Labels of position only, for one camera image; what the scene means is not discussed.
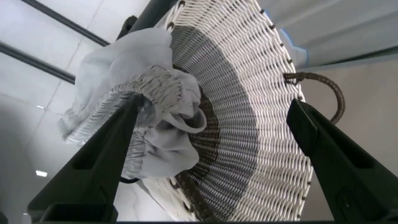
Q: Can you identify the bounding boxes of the pale grey shorts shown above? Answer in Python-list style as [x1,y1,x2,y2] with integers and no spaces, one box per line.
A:
[57,27,208,184]

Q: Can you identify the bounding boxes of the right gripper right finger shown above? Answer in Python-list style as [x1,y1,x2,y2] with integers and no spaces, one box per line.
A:
[285,98,398,222]

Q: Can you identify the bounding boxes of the white laundry basket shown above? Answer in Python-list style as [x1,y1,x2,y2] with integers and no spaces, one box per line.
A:
[139,0,346,222]

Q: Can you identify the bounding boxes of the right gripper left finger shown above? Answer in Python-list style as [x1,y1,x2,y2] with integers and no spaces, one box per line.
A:
[27,95,146,222]

